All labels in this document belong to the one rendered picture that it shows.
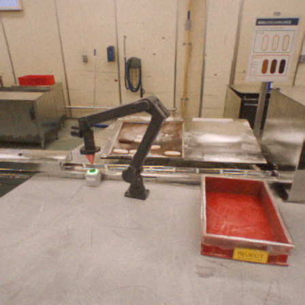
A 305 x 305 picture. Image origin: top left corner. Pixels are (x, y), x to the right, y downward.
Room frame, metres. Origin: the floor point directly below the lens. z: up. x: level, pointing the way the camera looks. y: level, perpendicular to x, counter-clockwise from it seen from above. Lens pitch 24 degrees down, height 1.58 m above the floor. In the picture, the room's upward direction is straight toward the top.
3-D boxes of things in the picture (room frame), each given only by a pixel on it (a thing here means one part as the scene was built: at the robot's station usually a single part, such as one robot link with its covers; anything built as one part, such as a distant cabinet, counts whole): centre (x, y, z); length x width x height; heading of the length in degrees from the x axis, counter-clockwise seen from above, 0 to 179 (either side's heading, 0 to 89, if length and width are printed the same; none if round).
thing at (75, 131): (1.27, 0.38, 1.15); 0.11 x 0.09 x 0.12; 66
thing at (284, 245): (0.91, -0.38, 0.88); 0.49 x 0.34 x 0.10; 169
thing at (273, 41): (2.01, -0.89, 1.50); 0.33 x 0.01 x 0.45; 88
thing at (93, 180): (1.26, 0.34, 0.84); 0.08 x 0.08 x 0.11; 84
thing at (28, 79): (4.64, 2.05, 0.94); 0.51 x 0.36 x 0.13; 88
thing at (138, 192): (1.14, 0.08, 0.86); 0.12 x 0.09 x 0.08; 72
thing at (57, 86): (4.64, 2.05, 0.44); 0.70 x 0.55 x 0.87; 84
